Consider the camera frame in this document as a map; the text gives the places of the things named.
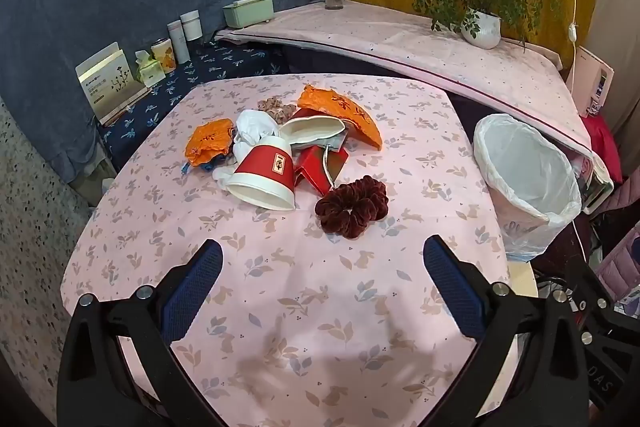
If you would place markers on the trash can with white bag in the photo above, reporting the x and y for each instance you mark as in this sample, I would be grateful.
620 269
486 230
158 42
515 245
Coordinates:
525 177

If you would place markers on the tall white bottle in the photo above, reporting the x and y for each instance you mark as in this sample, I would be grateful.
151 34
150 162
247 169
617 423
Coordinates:
177 41

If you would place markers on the red and white paper cup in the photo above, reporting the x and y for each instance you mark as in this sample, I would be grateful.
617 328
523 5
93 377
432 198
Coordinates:
265 167

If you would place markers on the navy floral cloth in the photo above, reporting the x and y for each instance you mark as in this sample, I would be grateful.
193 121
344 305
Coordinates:
220 62

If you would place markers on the purple padded jacket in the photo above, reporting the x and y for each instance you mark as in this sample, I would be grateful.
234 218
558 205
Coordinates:
622 257

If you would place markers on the large orange wrapper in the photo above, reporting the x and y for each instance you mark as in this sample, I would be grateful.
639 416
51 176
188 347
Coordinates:
345 109

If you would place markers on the red cloth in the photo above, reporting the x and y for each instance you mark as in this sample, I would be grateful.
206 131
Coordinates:
605 142

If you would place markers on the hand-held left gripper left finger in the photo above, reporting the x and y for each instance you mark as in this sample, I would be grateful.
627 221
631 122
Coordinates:
192 292

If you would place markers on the beige scrunchie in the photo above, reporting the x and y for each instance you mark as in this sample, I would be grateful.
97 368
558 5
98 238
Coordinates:
275 107

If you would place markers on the cream gift box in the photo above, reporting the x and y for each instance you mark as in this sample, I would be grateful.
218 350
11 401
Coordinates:
107 82

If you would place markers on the pink water dispenser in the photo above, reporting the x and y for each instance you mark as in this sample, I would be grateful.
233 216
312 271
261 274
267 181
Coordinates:
592 82

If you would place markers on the white tissue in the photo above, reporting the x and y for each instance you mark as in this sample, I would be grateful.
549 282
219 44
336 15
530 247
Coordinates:
255 127

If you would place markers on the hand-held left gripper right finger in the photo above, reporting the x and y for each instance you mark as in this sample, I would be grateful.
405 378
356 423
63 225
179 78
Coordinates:
452 292

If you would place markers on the small orange wrapper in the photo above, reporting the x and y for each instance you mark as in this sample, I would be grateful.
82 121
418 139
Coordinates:
210 141

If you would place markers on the red cardboard box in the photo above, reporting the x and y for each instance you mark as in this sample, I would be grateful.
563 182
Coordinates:
311 167

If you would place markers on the pink dotted quilt cover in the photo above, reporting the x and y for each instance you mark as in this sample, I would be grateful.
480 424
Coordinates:
400 42

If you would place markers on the short white jar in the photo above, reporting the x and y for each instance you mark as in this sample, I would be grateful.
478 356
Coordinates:
191 26

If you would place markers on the pink rabbit-print tablecloth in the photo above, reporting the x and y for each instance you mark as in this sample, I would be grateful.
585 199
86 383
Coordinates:
300 307

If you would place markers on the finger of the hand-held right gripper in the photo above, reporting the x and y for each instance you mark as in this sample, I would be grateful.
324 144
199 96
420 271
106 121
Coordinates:
587 289

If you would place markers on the light green tissue box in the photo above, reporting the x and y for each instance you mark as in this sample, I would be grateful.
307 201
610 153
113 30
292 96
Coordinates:
247 13

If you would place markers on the dark red velvet scrunchie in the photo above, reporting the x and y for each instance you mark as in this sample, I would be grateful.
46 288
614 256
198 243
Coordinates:
350 207

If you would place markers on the small green carton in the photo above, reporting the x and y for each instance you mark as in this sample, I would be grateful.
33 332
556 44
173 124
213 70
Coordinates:
148 69

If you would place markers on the crushed white paper cup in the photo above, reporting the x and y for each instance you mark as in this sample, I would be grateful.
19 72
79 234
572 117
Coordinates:
312 129

